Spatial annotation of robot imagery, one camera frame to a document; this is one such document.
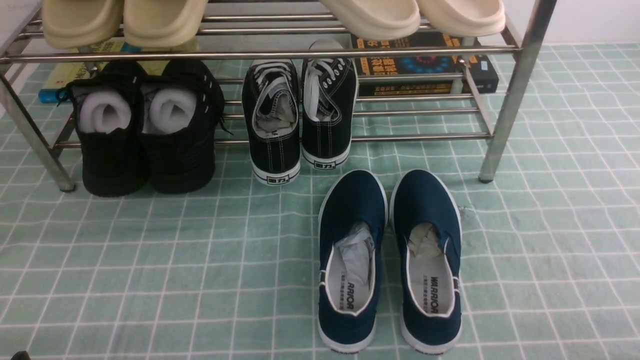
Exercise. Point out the yellow book under rack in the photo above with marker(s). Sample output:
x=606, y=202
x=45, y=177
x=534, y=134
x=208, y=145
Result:
x=64, y=73

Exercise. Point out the cream slipper far right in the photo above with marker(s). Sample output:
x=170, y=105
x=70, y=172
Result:
x=465, y=18

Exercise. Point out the black canvas laced shoe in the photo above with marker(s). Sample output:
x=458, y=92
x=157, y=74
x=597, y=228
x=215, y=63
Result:
x=330, y=89
x=270, y=104

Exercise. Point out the navy slip-on shoe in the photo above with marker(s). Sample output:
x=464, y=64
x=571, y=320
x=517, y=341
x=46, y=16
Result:
x=351, y=224
x=426, y=223

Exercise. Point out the black canvas laced shoe left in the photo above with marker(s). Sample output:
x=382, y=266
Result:
x=270, y=104

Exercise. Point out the silver metal shoe rack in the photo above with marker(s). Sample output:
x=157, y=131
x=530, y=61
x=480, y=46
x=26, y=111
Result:
x=463, y=87

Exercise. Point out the black sneaker left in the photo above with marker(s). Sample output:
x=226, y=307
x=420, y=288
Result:
x=107, y=111

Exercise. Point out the black canvas laced shoe right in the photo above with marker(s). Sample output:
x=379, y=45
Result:
x=330, y=89

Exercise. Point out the black book under rack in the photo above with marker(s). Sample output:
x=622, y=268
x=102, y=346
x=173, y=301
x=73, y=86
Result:
x=425, y=65

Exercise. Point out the beige slipper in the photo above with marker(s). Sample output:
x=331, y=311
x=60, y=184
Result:
x=162, y=23
x=69, y=24

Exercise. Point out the black sneaker right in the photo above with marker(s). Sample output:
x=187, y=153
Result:
x=183, y=108

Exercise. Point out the cream slipper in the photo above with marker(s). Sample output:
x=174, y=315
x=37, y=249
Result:
x=465, y=18
x=376, y=20

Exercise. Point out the black sneaker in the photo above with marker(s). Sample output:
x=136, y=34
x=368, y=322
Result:
x=183, y=108
x=107, y=111

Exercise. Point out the green checkered floor mat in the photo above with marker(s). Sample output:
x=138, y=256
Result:
x=550, y=250

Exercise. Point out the beige slipper far left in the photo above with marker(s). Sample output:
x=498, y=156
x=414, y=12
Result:
x=69, y=24

